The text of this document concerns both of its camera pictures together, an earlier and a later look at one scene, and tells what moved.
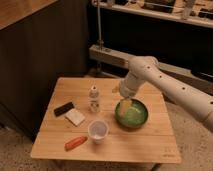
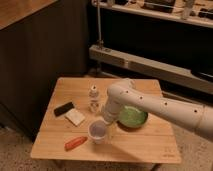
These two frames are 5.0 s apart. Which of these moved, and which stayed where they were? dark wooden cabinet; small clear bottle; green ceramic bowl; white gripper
Moved: white gripper
Stayed: small clear bottle; green ceramic bowl; dark wooden cabinet
